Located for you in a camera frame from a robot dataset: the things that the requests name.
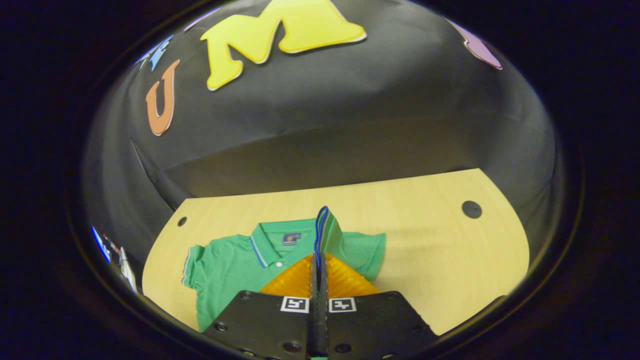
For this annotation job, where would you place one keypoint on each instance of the black backdrop cloth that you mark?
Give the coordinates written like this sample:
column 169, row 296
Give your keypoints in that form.
column 350, row 100

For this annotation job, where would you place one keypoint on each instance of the lit screen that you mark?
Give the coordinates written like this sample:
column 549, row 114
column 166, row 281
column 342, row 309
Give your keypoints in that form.
column 100, row 242

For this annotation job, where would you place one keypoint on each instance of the white device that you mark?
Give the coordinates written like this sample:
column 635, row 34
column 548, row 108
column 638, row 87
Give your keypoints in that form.
column 128, row 272

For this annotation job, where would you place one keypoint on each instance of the green T-shirt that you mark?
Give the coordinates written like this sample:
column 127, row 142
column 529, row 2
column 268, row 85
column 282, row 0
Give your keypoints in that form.
column 225, row 270

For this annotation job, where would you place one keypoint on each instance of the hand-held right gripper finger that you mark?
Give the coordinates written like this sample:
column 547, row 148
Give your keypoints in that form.
column 314, row 285
column 324, row 285

